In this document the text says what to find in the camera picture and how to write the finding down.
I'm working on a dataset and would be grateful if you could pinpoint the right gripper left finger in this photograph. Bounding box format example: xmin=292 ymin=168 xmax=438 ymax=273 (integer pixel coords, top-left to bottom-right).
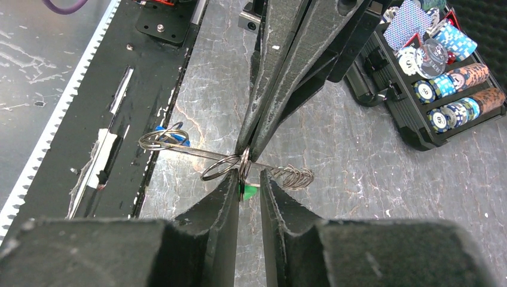
xmin=1 ymin=169 xmax=239 ymax=286

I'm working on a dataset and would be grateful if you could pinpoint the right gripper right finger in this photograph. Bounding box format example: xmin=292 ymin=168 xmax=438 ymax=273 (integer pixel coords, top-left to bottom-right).
xmin=259 ymin=170 xmax=497 ymax=286

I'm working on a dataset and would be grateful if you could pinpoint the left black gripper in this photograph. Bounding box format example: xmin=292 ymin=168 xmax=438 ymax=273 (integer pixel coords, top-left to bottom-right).
xmin=235 ymin=0 xmax=392 ymax=161

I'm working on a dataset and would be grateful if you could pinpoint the green key tag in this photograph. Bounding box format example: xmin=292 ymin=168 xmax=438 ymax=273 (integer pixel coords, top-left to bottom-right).
xmin=239 ymin=182 xmax=260 ymax=201

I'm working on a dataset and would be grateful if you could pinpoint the metal key organizer plate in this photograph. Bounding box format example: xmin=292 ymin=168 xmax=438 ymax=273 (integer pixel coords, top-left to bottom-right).
xmin=138 ymin=122 xmax=314 ymax=190

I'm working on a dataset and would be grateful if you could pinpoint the blue key tag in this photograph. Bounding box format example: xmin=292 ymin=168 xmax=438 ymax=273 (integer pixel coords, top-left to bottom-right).
xmin=155 ymin=124 xmax=191 ymax=147

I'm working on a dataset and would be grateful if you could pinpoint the black poker chip case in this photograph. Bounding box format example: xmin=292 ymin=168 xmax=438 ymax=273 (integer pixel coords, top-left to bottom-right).
xmin=345 ymin=1 xmax=506 ymax=151

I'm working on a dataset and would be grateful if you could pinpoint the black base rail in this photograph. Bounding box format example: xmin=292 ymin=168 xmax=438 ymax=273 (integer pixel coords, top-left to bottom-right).
xmin=1 ymin=1 xmax=207 ymax=246

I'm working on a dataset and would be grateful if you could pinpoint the grey slotted cable duct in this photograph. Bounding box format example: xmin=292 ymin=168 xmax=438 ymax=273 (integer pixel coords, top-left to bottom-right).
xmin=1 ymin=1 xmax=119 ymax=237

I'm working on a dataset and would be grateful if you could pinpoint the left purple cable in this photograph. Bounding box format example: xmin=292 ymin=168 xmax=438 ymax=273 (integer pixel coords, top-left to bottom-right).
xmin=41 ymin=0 xmax=90 ymax=16

